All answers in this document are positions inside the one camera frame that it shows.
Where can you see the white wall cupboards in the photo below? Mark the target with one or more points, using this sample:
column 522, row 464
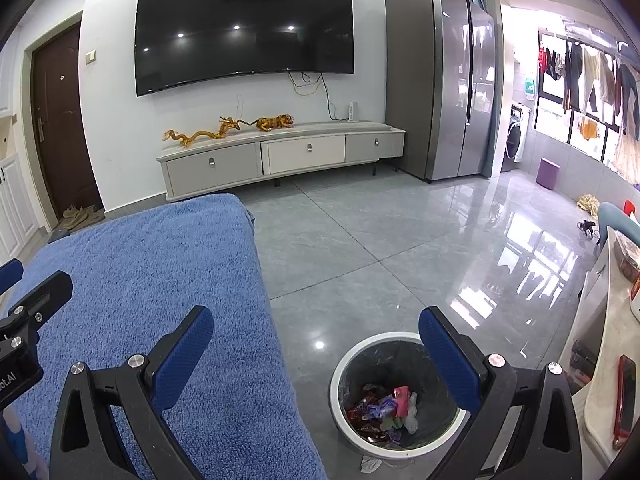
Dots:
column 12, row 195

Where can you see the green packet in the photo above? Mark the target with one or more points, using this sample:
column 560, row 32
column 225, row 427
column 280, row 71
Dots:
column 390, row 423

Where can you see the beige shoe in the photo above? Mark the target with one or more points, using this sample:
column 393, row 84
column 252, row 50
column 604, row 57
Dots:
column 96, row 213
column 76, row 216

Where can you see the white plastic wrapper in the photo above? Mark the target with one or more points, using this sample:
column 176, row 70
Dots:
column 411, row 412

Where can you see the purple wrapper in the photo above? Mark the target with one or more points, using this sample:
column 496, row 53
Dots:
column 382, row 406

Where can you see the yellow cloth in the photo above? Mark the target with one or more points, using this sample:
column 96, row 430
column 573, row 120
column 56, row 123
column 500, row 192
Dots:
column 588, row 204

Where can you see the white paper scrap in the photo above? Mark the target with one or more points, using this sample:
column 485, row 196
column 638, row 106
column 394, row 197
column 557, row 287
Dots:
column 371, row 465

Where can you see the white television cabinet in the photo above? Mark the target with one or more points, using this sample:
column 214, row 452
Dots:
column 300, row 152

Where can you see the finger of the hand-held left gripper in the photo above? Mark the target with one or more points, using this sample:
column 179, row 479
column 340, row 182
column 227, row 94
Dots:
column 47, row 295
column 10, row 275

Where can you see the red phone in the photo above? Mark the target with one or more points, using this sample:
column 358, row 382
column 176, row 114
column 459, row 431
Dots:
column 625, row 400

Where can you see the white washing machine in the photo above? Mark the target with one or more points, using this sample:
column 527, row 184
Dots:
column 517, row 140

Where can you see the black wall television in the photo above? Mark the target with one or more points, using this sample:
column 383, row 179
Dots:
column 240, row 25

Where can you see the red orange snack packet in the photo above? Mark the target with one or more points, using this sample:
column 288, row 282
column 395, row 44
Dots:
column 401, row 400

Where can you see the large red snack bag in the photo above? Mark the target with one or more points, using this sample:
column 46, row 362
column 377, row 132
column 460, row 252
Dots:
column 357, row 410

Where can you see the white router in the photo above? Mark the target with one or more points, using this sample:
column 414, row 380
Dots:
column 353, row 111

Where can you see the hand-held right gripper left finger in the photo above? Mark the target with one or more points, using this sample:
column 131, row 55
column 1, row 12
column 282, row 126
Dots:
column 182, row 355

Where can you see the white light switch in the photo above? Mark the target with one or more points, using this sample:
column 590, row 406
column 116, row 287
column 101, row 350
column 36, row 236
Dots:
column 90, row 56

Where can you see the golden dragon ornament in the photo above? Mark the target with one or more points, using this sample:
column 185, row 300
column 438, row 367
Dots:
column 200, row 135

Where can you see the dark brown door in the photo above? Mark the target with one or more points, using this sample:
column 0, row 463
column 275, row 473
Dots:
column 60, row 125

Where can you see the grey steel refrigerator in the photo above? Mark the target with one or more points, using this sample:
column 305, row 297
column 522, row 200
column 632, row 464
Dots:
column 435, row 85

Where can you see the purple stool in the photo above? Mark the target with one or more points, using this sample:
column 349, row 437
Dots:
column 548, row 174

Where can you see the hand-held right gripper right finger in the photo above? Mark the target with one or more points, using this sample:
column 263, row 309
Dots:
column 450, row 360

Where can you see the green white sign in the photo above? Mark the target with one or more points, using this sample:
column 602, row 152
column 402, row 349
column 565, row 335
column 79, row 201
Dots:
column 530, row 87

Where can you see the golden tiger ornament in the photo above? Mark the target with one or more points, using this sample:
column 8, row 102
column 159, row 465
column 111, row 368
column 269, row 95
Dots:
column 272, row 122

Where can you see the teal chair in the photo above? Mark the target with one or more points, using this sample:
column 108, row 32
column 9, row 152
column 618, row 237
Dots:
column 612, row 215

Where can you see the blue fleece blanket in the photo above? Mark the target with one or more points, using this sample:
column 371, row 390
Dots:
column 150, row 270

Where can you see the white marble side table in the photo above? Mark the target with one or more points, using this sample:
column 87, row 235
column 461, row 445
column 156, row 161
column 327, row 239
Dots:
column 600, row 400

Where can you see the row of hanging clothes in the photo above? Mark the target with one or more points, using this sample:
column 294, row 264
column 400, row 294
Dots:
column 595, row 85

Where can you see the round grey trash bin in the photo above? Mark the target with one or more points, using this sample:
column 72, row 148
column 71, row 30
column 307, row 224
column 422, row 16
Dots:
column 370, row 360

